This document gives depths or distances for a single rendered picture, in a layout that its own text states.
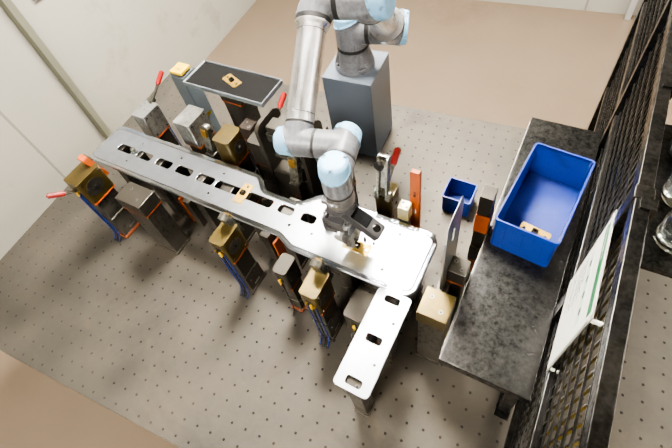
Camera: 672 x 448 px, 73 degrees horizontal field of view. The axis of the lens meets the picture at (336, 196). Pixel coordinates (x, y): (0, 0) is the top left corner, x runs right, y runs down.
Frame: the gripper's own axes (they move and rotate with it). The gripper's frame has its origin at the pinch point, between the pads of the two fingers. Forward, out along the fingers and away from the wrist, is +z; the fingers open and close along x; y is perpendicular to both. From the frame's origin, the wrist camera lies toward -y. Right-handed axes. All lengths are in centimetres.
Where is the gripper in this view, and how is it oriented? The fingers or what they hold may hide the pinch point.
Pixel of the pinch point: (355, 242)
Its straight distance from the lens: 131.3
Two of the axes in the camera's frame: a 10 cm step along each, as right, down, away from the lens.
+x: -4.6, 7.5, -4.8
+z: 1.4, 5.9, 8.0
